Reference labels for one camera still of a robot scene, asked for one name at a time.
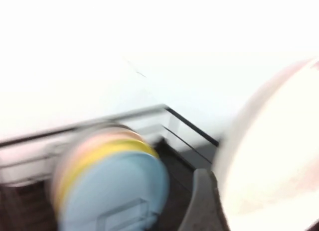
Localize white plate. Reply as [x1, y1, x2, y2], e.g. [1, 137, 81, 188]
[213, 58, 319, 231]

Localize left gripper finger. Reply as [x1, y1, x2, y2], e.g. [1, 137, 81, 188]
[178, 168, 231, 231]

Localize pink plate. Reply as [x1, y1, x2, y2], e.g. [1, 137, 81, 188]
[53, 126, 150, 192]

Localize yellow plate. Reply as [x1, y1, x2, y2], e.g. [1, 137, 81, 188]
[58, 138, 160, 204]

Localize black wire dish rack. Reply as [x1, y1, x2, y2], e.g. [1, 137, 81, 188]
[0, 104, 220, 231]

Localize light blue plate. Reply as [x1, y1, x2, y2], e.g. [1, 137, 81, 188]
[59, 151, 171, 231]

